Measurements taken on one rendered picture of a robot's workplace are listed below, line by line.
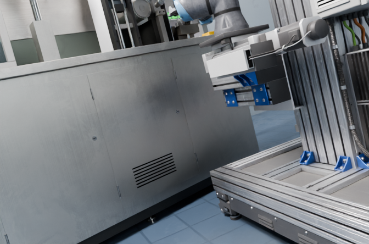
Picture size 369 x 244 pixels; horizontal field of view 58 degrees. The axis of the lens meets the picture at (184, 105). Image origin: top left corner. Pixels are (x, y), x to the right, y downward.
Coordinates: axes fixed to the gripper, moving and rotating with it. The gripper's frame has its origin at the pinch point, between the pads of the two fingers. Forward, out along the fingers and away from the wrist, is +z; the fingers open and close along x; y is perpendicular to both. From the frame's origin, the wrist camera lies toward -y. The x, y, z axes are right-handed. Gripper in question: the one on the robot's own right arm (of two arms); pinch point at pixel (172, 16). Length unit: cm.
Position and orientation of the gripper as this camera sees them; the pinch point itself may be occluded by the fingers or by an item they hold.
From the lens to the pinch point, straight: 222.8
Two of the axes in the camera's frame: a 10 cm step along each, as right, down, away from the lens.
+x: -7.7, 2.4, -5.9
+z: -5.9, 0.8, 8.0
